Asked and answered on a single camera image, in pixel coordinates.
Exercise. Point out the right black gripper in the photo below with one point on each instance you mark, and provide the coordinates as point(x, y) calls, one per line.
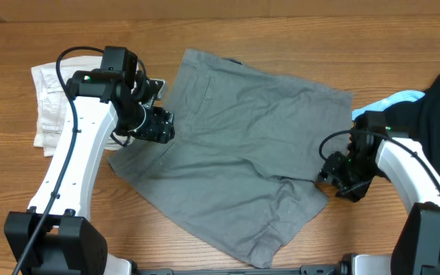
point(337, 170)

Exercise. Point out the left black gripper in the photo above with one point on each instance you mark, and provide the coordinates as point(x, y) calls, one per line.
point(161, 121)

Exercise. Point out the grey shorts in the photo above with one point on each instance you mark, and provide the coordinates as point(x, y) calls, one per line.
point(240, 171)

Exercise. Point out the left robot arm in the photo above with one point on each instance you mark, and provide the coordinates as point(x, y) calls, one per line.
point(54, 234)

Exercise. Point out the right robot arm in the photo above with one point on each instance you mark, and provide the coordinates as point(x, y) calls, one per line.
point(379, 149)

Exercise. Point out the light blue garment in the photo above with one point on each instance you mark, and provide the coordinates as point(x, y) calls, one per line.
point(381, 105)

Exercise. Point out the folded beige shorts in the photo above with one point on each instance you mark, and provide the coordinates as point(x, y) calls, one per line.
point(51, 100)

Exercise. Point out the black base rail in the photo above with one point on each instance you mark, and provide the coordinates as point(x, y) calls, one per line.
point(235, 271)

